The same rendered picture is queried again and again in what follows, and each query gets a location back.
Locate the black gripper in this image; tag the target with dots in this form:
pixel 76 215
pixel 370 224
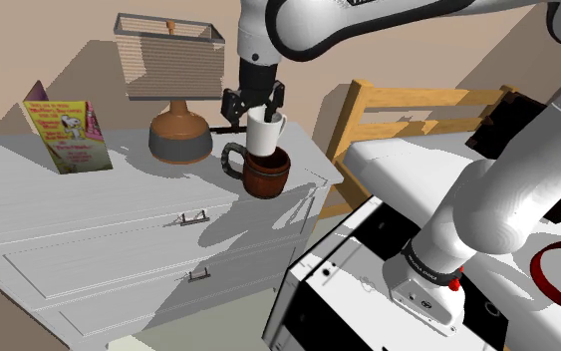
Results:
pixel 258 80

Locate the white mug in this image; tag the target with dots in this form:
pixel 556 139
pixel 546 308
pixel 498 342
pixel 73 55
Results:
pixel 262 136

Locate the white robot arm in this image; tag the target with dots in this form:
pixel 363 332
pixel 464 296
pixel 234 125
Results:
pixel 513 194

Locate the table lamp with beige shade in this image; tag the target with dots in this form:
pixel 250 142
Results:
pixel 173 68

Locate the wooden bed with white mattress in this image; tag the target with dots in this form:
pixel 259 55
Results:
pixel 396 160

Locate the yellow picture book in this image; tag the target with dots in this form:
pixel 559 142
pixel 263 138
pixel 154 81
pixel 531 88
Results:
pixel 73 141

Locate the black and white robot stand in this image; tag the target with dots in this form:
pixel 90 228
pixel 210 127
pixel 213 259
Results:
pixel 338 272

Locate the white chest of drawers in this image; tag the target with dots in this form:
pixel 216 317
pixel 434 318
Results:
pixel 90 209

